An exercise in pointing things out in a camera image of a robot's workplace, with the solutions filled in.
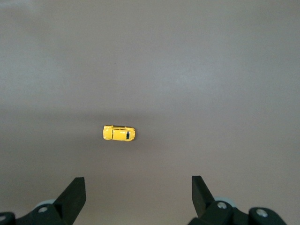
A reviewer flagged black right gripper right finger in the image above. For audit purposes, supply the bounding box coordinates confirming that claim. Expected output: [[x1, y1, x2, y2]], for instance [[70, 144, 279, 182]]
[[188, 175, 249, 225]]

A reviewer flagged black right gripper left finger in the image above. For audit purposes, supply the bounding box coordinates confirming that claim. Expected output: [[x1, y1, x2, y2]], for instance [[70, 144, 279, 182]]
[[14, 177, 87, 225]]

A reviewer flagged yellow beetle toy car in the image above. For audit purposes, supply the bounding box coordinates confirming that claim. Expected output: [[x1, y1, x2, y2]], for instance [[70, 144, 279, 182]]
[[102, 125, 136, 142]]

